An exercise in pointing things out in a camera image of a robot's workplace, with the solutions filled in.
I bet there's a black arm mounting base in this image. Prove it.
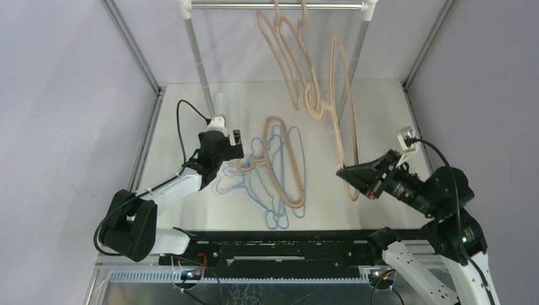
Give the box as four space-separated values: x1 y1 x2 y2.
158 229 386 278

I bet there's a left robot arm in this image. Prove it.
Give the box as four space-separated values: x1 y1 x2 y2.
93 130 245 265

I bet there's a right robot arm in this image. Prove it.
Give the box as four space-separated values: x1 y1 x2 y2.
336 150 500 304

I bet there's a right electronics board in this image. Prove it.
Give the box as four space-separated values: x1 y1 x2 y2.
369 272 394 290

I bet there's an electronics board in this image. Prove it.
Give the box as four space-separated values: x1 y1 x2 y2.
181 270 203 281
369 272 394 290

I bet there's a left electronics board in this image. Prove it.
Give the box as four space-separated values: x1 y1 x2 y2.
181 270 203 281

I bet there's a metal clothes rack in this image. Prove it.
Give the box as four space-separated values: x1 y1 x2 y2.
175 0 379 140

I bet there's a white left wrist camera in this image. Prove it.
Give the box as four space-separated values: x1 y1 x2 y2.
207 116 228 137

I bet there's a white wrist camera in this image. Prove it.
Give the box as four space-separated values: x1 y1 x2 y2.
397 126 420 166
207 116 228 137

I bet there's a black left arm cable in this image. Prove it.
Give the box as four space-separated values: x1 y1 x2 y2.
93 99 212 257

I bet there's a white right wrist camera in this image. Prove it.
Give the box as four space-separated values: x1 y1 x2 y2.
397 126 420 166

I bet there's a white slotted cable duct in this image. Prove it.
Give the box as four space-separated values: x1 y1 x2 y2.
107 269 369 283

